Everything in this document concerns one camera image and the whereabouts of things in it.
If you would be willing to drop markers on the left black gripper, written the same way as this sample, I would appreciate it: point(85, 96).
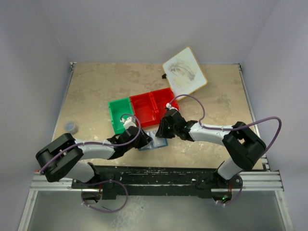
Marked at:
point(144, 139)

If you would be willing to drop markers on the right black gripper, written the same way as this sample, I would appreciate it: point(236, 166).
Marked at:
point(161, 133)

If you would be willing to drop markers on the blue card holder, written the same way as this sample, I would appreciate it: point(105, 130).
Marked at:
point(155, 143)

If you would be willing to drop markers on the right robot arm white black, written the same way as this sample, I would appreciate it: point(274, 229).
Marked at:
point(243, 145)

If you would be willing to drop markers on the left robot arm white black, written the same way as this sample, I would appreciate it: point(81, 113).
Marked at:
point(62, 157)

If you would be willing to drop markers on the red double plastic bin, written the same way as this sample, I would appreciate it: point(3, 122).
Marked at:
point(150, 107)

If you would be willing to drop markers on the green plastic bin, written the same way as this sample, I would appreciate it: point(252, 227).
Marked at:
point(119, 109)

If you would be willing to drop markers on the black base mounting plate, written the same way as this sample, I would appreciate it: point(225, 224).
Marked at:
point(162, 181)

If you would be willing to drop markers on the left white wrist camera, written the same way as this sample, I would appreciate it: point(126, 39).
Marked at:
point(128, 122)

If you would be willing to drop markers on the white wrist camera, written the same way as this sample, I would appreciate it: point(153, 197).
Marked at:
point(128, 122)
point(169, 106)

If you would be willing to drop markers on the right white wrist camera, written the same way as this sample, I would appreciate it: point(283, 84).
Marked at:
point(169, 106)

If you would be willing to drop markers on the white board wooden frame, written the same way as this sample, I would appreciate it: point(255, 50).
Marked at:
point(184, 73)

